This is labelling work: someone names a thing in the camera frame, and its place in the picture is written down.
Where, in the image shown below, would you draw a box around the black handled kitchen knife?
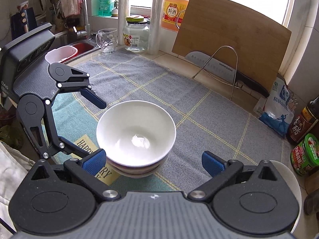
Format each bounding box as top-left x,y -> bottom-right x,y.
185,51 -> 269,98

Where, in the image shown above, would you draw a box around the orange cooking wine jug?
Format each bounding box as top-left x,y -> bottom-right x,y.
162,0 -> 189,32

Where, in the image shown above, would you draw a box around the empty glass jar green lid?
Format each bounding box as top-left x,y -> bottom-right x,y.
123,15 -> 149,53

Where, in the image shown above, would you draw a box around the stack of clear plastic cups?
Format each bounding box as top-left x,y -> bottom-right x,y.
148,0 -> 164,55

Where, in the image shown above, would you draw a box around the grey checked dish mat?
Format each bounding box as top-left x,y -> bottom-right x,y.
42,47 -> 292,195

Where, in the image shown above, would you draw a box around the dark vinegar bottle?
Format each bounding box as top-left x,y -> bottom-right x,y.
286,97 -> 319,145

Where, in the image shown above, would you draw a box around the clear glass mug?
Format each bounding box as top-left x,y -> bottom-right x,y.
96,28 -> 117,54

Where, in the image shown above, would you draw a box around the metal wire board stand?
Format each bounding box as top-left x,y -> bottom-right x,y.
187,45 -> 238,100

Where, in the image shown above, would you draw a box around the bamboo cutting board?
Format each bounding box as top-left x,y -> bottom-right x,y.
172,0 -> 291,91

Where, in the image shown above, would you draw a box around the white bowl pink flowers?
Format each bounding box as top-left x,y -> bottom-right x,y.
107,154 -> 169,174

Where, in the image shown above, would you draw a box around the blue white salt bag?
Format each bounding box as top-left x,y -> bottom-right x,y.
254,77 -> 294,138

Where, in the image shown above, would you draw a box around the white plate with fruit print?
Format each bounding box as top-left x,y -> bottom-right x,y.
271,160 -> 302,234

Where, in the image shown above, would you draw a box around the green lid mushroom sauce jar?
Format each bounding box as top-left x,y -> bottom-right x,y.
290,133 -> 318,176

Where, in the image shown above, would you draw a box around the pink cloth on faucet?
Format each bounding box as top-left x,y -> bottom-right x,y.
60,0 -> 82,18

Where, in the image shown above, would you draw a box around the metal sink faucet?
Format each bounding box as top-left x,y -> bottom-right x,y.
73,0 -> 91,40

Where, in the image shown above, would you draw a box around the plain white bowl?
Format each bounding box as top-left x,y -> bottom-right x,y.
96,100 -> 176,167

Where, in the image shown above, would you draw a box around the pink white basin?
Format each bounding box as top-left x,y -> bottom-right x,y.
44,45 -> 78,64

